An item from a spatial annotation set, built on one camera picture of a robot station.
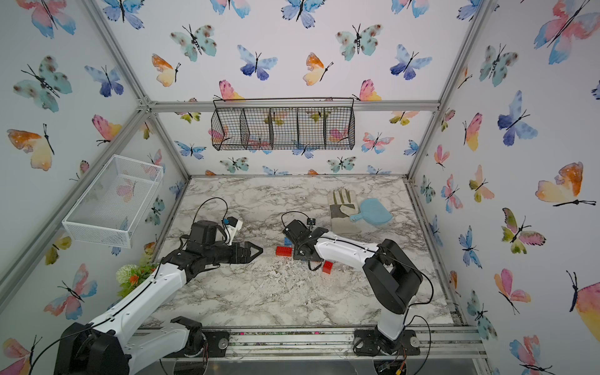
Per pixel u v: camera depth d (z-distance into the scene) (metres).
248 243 0.72
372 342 0.73
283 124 0.98
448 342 0.76
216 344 0.73
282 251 0.93
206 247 0.64
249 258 0.72
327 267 0.86
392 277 0.46
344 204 1.08
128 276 0.72
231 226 0.74
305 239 0.65
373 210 1.08
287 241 0.96
